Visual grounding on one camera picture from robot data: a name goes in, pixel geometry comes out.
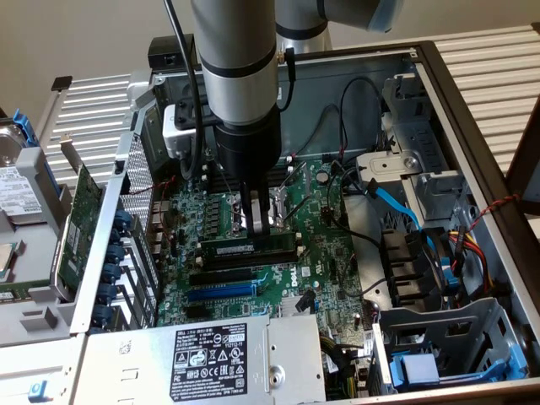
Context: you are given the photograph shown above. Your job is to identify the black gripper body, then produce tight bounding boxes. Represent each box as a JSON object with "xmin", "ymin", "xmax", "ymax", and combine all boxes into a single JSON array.
[{"xmin": 212, "ymin": 104, "xmax": 283, "ymax": 187}]

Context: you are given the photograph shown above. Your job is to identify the green RAM stick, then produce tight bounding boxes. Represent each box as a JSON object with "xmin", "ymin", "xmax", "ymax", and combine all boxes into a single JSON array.
[
  {"xmin": 199, "ymin": 231, "xmax": 298, "ymax": 261},
  {"xmin": 0, "ymin": 280, "xmax": 52, "ymax": 305}
]

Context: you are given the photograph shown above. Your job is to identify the CPU socket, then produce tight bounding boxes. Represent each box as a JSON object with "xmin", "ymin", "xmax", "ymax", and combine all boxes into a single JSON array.
[{"xmin": 227, "ymin": 185, "xmax": 294, "ymax": 237}]

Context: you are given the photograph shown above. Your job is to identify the thin metal locking lever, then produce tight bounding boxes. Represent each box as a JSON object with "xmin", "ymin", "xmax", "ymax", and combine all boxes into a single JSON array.
[{"xmin": 282, "ymin": 196, "xmax": 316, "ymax": 224}]

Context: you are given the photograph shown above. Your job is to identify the green Dell motherboard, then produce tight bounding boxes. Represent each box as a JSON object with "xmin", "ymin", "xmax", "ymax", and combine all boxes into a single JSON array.
[{"xmin": 154, "ymin": 158, "xmax": 383, "ymax": 343}]

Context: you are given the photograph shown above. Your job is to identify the long black expansion slot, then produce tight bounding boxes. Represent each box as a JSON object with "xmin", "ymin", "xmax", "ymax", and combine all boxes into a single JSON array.
[{"xmin": 188, "ymin": 268, "xmax": 255, "ymax": 287}]

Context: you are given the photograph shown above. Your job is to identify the blue expansion slot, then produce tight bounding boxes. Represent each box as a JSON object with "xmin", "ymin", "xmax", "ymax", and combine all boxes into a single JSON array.
[{"xmin": 187, "ymin": 283, "xmax": 257, "ymax": 303}]

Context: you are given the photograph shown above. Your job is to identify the silver finned chipset heatsink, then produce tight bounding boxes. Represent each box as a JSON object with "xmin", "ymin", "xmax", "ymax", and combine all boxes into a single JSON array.
[{"xmin": 278, "ymin": 294, "xmax": 316, "ymax": 316}]

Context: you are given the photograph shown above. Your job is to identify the open metal PC case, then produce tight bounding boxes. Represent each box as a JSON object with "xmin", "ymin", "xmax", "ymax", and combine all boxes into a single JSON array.
[{"xmin": 69, "ymin": 40, "xmax": 540, "ymax": 405}]

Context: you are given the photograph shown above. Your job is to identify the black box device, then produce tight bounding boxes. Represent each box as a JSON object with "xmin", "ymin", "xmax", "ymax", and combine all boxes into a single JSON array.
[{"xmin": 147, "ymin": 35, "xmax": 199, "ymax": 71}]

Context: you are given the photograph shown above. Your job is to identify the black power supply label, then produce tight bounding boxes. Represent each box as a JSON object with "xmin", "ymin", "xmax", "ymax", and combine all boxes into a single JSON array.
[{"xmin": 170, "ymin": 323, "xmax": 249, "ymax": 402}]

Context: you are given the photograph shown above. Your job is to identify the green graphics card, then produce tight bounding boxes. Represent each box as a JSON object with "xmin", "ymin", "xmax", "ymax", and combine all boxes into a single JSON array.
[{"xmin": 49, "ymin": 133, "xmax": 106, "ymax": 305}]

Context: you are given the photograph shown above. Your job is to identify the metal disk bay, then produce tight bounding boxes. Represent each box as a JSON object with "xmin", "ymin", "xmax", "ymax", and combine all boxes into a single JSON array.
[
  {"xmin": 370, "ymin": 297, "xmax": 531, "ymax": 400},
  {"xmin": 354, "ymin": 73, "xmax": 472, "ymax": 231}
]

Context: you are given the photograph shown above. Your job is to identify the silver power supply box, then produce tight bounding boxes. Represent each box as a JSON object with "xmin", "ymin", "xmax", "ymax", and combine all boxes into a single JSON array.
[{"xmin": 70, "ymin": 312, "xmax": 328, "ymax": 405}]

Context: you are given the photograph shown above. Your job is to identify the blue plastic bay latch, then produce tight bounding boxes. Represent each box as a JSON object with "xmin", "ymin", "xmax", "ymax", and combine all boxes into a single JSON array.
[{"xmin": 390, "ymin": 345, "xmax": 528, "ymax": 392}]

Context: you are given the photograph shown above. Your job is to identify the blue disk carrier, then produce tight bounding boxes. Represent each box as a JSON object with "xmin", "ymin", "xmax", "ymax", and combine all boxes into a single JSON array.
[{"xmin": 11, "ymin": 108, "xmax": 58, "ymax": 203}]

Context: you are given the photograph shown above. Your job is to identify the silver hard disk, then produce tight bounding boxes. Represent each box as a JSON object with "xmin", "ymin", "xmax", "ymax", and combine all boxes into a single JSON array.
[{"xmin": 0, "ymin": 124, "xmax": 43, "ymax": 224}]

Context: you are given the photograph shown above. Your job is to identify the small blue latch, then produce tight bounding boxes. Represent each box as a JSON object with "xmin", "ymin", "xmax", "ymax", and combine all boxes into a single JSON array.
[{"xmin": 27, "ymin": 379, "xmax": 50, "ymax": 404}]

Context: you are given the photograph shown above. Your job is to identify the thin black wire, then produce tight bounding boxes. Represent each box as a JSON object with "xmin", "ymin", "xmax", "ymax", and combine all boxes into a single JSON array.
[
  {"xmin": 327, "ymin": 159, "xmax": 387, "ymax": 254},
  {"xmin": 338, "ymin": 77, "xmax": 386, "ymax": 170},
  {"xmin": 294, "ymin": 104, "xmax": 343, "ymax": 164}
]

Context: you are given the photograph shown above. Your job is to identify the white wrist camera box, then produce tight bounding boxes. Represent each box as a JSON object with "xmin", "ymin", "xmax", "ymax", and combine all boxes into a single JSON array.
[{"xmin": 162, "ymin": 104, "xmax": 199, "ymax": 160}]

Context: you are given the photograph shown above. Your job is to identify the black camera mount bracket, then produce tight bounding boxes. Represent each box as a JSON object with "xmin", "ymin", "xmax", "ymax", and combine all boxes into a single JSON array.
[{"xmin": 174, "ymin": 97, "xmax": 220, "ymax": 131}]

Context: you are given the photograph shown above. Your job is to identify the black cable with gold plug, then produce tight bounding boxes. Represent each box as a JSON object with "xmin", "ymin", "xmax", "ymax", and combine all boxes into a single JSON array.
[{"xmin": 276, "ymin": 46, "xmax": 299, "ymax": 111}]

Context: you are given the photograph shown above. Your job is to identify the black disk wire plug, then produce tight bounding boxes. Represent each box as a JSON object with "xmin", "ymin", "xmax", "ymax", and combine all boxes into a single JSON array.
[{"xmin": 295, "ymin": 289, "xmax": 316, "ymax": 314}]

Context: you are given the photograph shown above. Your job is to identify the red black twisted wire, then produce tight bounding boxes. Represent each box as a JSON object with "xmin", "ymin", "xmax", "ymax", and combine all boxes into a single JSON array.
[
  {"xmin": 467, "ymin": 192, "xmax": 523, "ymax": 232},
  {"xmin": 126, "ymin": 175, "xmax": 177, "ymax": 197}
]

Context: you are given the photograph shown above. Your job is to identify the black camera cable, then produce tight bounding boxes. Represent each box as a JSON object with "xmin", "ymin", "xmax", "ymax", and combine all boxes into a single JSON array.
[{"xmin": 162, "ymin": 0, "xmax": 206, "ymax": 178}]

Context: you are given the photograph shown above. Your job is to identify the blue disk data wire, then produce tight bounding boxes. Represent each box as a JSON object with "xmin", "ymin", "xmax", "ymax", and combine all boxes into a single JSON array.
[{"xmin": 365, "ymin": 177, "xmax": 438, "ymax": 257}]

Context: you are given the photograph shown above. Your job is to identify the braided power wire bundle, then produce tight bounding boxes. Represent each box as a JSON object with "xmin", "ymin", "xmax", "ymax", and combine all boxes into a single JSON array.
[{"xmin": 319, "ymin": 333, "xmax": 368, "ymax": 400}]

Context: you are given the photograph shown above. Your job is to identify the red yellow power wires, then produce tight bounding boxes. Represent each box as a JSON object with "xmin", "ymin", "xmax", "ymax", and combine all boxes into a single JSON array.
[{"xmin": 446, "ymin": 225, "xmax": 495, "ymax": 296}]

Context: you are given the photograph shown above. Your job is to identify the dark brown wooden frame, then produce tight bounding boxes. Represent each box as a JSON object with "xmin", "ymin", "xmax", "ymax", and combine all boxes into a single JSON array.
[{"xmin": 505, "ymin": 94, "xmax": 540, "ymax": 216}]

